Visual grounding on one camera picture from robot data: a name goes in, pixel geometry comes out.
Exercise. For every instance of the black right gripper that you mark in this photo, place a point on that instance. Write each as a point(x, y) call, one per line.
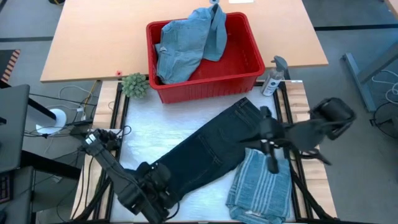
point(270, 127)

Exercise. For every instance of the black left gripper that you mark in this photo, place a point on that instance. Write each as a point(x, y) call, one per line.
point(158, 189)

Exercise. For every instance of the blue white striped shirt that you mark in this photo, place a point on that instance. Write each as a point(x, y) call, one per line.
point(261, 186)

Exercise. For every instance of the dark navy garment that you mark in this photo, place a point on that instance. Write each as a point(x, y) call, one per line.
point(211, 149)

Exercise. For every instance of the light blue denim garment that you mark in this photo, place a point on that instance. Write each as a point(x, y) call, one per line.
point(183, 43)

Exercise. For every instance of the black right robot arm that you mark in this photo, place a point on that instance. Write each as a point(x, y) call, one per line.
point(323, 124)

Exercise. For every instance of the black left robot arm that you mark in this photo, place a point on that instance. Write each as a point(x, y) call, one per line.
point(115, 171)

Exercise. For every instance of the red plastic laundry bin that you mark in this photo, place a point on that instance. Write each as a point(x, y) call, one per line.
point(242, 84)

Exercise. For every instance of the white padded table mat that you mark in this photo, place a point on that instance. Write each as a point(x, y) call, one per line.
point(149, 124)

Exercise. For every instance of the clear spray bottle grey trigger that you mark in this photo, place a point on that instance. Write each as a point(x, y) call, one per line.
point(271, 83)

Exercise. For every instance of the black power adapter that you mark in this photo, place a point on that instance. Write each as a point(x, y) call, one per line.
point(79, 129)

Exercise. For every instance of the small potted green plant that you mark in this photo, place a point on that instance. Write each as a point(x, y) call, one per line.
point(134, 86)

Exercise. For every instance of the small red object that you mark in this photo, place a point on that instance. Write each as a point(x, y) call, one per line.
point(118, 73)

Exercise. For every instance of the white round base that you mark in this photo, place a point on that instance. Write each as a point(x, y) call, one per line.
point(59, 119)

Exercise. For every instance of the grey desk leg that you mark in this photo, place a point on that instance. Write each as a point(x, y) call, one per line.
point(362, 77)

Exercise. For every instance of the black chair base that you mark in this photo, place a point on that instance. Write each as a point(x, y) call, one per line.
point(385, 119)

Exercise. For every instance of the black monitor pole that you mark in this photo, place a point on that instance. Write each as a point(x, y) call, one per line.
point(40, 107)

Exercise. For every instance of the light wooden desk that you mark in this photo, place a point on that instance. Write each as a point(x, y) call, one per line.
point(93, 37)

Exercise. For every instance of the dark grey monitor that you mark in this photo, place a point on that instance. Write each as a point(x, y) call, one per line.
point(12, 124)

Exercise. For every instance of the white paper sheet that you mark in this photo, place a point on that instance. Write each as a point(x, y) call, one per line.
point(241, 1)

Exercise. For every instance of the black keyboard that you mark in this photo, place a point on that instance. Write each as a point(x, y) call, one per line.
point(4, 188)

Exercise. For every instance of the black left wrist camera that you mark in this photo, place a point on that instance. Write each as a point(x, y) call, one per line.
point(130, 199)

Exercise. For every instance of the black aluminium table frame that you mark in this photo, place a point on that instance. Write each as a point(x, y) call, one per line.
point(298, 193)

